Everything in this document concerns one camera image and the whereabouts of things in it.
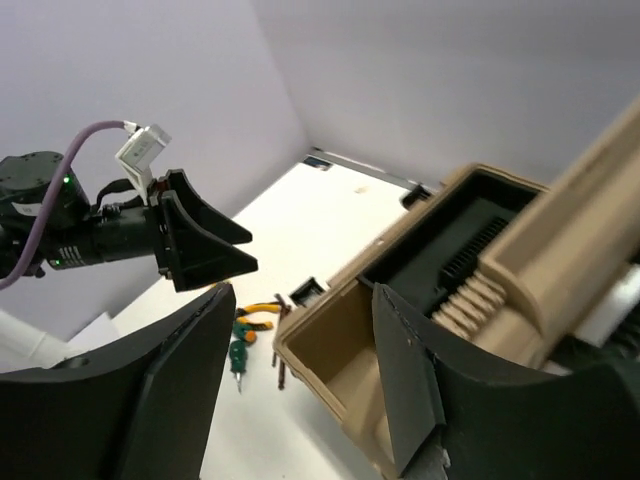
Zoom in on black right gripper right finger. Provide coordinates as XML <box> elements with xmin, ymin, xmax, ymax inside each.
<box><xmin>372</xmin><ymin>285</ymin><xmax>639</xmax><ymax>479</ymax></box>

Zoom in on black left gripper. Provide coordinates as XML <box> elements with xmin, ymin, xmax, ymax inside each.
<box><xmin>44</xmin><ymin>169</ymin><xmax>258</xmax><ymax>292</ymax></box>

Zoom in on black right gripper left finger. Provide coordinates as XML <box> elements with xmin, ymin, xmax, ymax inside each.
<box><xmin>1</xmin><ymin>283</ymin><xmax>236</xmax><ymax>479</ymax></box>

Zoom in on tan plastic toolbox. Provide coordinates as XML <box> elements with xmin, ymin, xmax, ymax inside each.
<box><xmin>274</xmin><ymin>104</ymin><xmax>639</xmax><ymax>479</ymax></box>

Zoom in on yellow black needle-nose pliers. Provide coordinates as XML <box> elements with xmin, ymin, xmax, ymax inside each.
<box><xmin>235</xmin><ymin>302</ymin><xmax>281</xmax><ymax>331</ymax></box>

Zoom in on green orange stubby screwdriver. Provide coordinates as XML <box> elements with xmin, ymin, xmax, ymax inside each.
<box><xmin>232</xmin><ymin>323</ymin><xmax>257</xmax><ymax>345</ymax></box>

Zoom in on brown hex key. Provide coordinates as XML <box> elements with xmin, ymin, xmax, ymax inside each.
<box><xmin>272</xmin><ymin>293</ymin><xmax>292</xmax><ymax>392</ymax></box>

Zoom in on blue label sticker left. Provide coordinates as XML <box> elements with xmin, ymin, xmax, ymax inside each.
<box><xmin>303</xmin><ymin>156</ymin><xmax>333</xmax><ymax>171</ymax></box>

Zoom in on black toolbox tray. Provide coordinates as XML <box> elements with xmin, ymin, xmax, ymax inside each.
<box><xmin>360</xmin><ymin>197</ymin><xmax>525</xmax><ymax>317</ymax></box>

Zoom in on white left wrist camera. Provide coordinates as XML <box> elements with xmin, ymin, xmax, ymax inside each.
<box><xmin>115</xmin><ymin>121</ymin><xmax>171</xmax><ymax>205</ymax></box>

